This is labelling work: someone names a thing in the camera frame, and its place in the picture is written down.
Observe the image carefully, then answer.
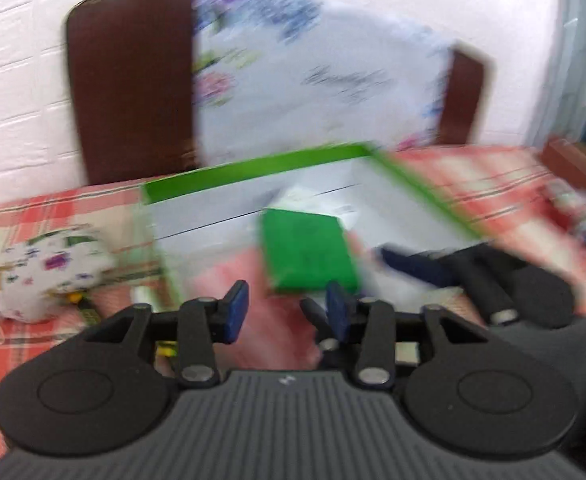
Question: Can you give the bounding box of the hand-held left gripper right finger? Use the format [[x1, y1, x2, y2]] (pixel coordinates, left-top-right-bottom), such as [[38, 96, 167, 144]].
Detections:
[[325, 281, 490, 389]]

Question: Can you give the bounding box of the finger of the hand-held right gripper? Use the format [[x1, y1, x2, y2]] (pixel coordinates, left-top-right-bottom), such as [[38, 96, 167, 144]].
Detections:
[[299, 298, 342, 355], [377, 243, 520, 327]]

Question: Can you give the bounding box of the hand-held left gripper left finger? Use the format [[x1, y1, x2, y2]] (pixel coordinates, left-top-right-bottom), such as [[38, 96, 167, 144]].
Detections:
[[85, 280, 250, 389]]

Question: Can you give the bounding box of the clear pouch of red pens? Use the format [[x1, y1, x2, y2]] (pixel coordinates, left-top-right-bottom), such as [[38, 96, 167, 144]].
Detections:
[[192, 244, 335, 372]]

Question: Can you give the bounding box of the small green box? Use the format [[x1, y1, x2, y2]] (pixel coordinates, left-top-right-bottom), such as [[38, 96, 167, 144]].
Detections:
[[257, 208, 362, 295]]

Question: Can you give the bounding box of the green cardboard box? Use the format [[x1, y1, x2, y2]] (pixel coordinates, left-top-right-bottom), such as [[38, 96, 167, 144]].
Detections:
[[140, 140, 495, 312]]

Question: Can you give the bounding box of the reddish brown box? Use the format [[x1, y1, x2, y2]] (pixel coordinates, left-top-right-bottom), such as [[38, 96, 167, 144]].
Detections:
[[540, 134, 586, 202]]

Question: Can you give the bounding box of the white patterned cloth pouch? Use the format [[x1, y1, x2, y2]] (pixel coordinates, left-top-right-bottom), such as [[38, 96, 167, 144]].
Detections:
[[0, 223, 119, 322]]

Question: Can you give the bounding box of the floral white cloth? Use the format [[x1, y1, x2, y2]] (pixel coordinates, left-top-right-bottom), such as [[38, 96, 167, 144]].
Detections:
[[190, 0, 455, 169]]

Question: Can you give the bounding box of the red plaid bed sheet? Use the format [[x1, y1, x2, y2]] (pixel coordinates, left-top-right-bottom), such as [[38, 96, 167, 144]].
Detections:
[[0, 144, 586, 462]]

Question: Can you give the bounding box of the brown wooden headboard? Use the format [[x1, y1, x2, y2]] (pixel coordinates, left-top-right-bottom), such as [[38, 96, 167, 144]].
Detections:
[[65, 0, 495, 189]]

